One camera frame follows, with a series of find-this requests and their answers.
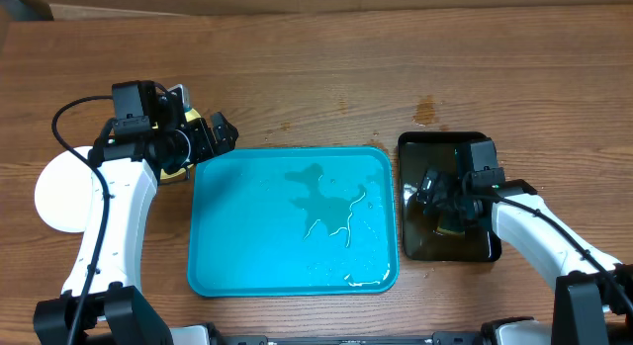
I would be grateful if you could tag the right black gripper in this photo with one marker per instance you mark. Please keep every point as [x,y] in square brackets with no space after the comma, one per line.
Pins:
[445,201]

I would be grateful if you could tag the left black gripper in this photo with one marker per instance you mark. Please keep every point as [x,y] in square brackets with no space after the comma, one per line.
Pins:
[199,130]

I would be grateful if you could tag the green yellow sponge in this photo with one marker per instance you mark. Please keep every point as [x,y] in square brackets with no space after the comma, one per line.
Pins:
[449,224]

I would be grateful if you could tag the yellow-green plate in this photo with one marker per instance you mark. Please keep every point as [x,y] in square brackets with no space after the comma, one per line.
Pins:
[190,116]

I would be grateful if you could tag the white plate with orange stain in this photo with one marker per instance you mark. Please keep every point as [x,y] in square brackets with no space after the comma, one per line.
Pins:
[63,193]

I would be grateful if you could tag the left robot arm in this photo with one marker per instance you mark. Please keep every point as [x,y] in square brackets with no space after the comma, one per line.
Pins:
[104,191]

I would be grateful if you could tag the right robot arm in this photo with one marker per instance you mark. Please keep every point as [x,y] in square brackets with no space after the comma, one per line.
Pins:
[592,289]

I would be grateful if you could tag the black water tray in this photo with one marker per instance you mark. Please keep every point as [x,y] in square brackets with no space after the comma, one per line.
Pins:
[417,152]

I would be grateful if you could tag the blue plastic tray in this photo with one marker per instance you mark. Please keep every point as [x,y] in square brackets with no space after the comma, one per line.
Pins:
[294,221]

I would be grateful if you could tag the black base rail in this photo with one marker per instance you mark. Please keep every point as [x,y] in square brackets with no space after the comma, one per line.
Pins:
[437,338]

